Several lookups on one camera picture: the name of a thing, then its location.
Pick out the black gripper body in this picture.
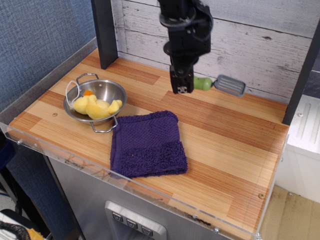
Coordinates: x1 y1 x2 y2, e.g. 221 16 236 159
159 4 214 78

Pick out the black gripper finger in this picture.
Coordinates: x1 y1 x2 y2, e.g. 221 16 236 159
182 71 194 93
169 65 181 94

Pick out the green handled grey spatula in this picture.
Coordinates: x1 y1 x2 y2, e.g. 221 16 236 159
193 74 246 97

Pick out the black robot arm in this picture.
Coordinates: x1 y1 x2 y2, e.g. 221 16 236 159
159 0 214 94

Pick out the purple terry cloth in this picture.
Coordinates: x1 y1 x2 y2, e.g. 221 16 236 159
110 110 188 178

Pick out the yellow plush duck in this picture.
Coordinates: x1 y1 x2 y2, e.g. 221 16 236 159
71 90 123 120

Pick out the white side cabinet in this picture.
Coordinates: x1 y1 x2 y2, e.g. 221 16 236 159
275 95 320 202

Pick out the stainless steel cabinet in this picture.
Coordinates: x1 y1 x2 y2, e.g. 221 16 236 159
47 157 224 240

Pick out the silver button control panel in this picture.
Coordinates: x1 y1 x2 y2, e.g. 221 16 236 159
104 200 167 240

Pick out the clear acrylic front guard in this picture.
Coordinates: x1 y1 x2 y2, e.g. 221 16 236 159
0 117 286 240

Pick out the stainless steel bowl with handles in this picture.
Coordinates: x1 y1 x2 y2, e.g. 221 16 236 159
63 73 127 133

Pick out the dark grey left post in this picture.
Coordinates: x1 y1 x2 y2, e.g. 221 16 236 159
91 0 119 70

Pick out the dark grey post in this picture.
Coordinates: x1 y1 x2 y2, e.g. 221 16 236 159
282 21 320 126
91 0 119 70

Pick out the dark grey right post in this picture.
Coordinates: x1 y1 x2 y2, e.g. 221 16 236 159
282 21 320 126

